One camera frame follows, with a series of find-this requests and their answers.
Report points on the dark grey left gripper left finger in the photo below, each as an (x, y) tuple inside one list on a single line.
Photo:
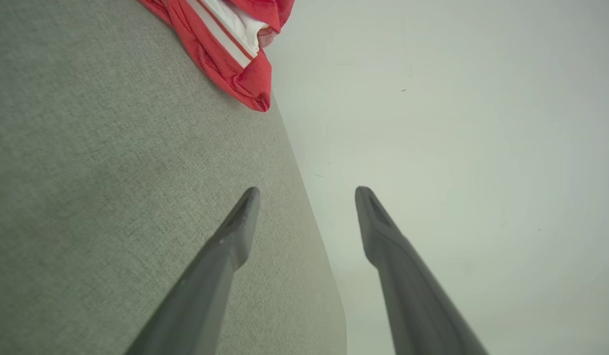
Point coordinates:
[(205, 296)]

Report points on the red Bulls jersey white sleeves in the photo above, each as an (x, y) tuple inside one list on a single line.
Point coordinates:
[(235, 79)]

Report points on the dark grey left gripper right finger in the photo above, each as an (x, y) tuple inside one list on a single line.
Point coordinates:
[(412, 305)]

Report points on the red shorts white stripe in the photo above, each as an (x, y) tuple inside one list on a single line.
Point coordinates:
[(272, 10)]

